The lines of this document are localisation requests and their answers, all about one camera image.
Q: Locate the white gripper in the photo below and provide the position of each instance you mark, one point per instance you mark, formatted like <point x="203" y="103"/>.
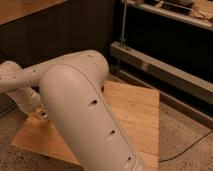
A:
<point x="28" y="100"/>

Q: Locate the white bottle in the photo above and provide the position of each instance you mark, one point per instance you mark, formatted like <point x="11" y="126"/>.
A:
<point x="41" y="114"/>

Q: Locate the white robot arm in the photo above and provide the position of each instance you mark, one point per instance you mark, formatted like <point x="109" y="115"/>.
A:
<point x="70" y="90"/>

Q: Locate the wooden cabinet top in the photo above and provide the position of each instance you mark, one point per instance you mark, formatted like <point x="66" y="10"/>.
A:
<point x="14" y="9"/>

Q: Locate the metal shelf frame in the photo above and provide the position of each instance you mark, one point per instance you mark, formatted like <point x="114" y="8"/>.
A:
<point x="168" y="51"/>

